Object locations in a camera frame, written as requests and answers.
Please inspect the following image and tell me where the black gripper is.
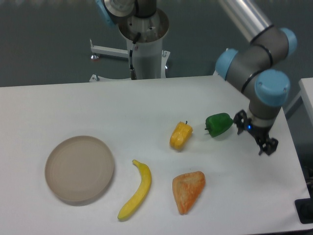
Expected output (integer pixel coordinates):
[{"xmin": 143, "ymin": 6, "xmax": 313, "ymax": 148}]
[{"xmin": 233, "ymin": 110, "xmax": 278, "ymax": 156}]

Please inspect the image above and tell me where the green toy pepper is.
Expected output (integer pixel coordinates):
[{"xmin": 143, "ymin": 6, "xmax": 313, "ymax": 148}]
[{"xmin": 205, "ymin": 113, "xmax": 233, "ymax": 138}]

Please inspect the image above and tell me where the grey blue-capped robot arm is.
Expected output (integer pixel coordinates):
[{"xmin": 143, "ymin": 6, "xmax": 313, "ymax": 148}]
[{"xmin": 90, "ymin": 0, "xmax": 297, "ymax": 155}]

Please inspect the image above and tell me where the yellow toy pepper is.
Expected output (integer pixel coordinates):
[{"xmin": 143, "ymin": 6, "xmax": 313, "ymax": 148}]
[{"xmin": 169, "ymin": 121, "xmax": 193, "ymax": 150}]

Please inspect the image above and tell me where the white side table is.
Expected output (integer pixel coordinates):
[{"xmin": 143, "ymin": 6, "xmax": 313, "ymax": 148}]
[{"xmin": 299, "ymin": 77, "xmax": 313, "ymax": 122}]

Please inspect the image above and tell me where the orange toy sandwich slice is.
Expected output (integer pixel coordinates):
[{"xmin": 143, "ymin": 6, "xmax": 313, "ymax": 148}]
[{"xmin": 172, "ymin": 171, "xmax": 206, "ymax": 215}]

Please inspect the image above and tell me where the black device at table edge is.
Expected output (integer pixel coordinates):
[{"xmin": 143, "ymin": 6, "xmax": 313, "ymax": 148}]
[{"xmin": 294, "ymin": 198, "xmax": 313, "ymax": 224}]

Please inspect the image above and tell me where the yellow toy banana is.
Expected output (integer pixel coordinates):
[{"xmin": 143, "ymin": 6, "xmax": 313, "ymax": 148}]
[{"xmin": 117, "ymin": 160, "xmax": 152, "ymax": 221}]

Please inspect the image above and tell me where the beige round plate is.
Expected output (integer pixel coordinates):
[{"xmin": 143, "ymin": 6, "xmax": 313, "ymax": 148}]
[{"xmin": 45, "ymin": 136, "xmax": 114, "ymax": 206}]

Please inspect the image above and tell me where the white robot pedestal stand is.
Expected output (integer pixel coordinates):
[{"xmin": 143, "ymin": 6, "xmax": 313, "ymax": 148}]
[{"xmin": 90, "ymin": 7, "xmax": 170, "ymax": 80}]

